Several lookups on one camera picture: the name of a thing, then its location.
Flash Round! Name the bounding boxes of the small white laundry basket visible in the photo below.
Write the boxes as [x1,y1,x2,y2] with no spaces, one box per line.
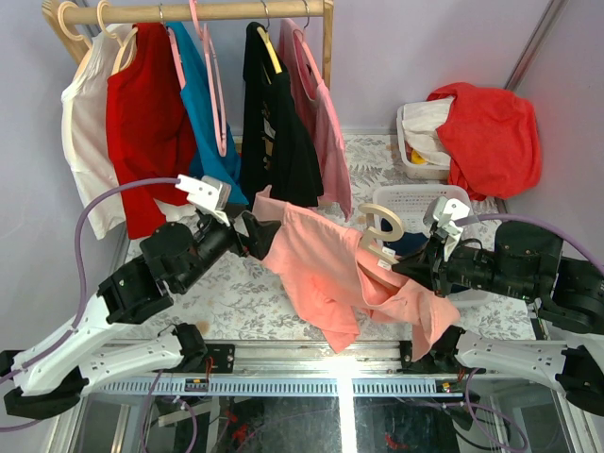
[396,105,449,181]

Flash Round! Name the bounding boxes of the white perforated plastic basket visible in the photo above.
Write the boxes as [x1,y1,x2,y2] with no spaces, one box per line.
[373,184,493,309]

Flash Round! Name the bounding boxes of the wooden clothes rack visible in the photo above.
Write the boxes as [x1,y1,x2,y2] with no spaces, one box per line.
[42,1,334,85]

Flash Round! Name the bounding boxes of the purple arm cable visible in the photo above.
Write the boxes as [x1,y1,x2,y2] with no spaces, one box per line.
[455,212,604,275]
[0,176,183,433]

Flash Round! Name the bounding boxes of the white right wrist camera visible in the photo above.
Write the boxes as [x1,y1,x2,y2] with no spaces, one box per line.
[423,196,470,260]

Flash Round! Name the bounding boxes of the pink hanger with blue shirt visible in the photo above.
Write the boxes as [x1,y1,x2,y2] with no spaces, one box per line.
[159,3,186,89]

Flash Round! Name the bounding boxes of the grey slotted cable duct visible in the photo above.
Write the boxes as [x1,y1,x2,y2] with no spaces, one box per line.
[99,376,463,398]

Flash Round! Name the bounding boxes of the beige hanger with red shirt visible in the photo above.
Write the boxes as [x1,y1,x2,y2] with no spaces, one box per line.
[96,0,138,76]

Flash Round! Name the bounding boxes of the yellow object in basket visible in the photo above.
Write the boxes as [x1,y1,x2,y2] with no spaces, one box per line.
[411,150,428,165]

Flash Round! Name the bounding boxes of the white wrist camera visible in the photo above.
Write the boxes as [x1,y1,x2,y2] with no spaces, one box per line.
[423,196,470,260]
[176,175,231,227]

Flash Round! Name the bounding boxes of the white garment in basket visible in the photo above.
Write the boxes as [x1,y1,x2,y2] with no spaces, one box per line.
[403,96,454,166]

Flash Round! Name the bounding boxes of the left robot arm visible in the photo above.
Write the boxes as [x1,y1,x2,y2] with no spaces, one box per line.
[1,211,281,420]

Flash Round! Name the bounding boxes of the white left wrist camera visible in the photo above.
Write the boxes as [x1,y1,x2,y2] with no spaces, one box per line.
[176,175,231,227]

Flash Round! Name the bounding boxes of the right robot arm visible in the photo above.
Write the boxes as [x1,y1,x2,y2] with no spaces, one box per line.
[393,218,603,415]

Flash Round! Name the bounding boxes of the orange-red t-shirt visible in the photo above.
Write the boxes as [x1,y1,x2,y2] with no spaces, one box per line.
[427,82,543,201]

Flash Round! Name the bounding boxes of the yellow hanger with black shirt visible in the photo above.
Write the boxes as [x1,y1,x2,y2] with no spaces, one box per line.
[257,0,282,75]

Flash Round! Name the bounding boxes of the white hanging t-shirt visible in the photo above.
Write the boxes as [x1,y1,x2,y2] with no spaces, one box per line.
[60,23,138,241]

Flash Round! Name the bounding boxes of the aluminium frame rail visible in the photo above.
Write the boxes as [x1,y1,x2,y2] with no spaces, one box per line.
[70,339,577,378]

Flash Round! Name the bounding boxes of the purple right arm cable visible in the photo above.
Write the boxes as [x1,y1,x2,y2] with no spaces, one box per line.
[455,212,604,275]

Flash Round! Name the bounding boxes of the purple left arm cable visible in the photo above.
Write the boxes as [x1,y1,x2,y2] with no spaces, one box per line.
[0,176,183,433]

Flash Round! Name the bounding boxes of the pink hanging t-shirt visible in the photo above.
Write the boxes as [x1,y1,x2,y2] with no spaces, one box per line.
[277,18,353,220]

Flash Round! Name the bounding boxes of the red hanging t-shirt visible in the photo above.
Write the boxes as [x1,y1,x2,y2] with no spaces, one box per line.
[106,22,211,240]

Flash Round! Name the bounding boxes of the salmon pink t-shirt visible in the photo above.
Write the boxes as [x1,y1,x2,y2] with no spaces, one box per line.
[253,189,461,361]

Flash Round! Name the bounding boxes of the black hanging t-shirt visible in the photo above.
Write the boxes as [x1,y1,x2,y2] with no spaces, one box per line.
[240,22,324,208]

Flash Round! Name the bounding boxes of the navy blue folded garment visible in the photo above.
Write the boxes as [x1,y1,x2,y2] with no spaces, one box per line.
[383,232,428,257]

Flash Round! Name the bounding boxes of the blue hanging t-shirt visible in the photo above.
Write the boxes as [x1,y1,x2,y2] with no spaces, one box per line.
[168,22,248,205]

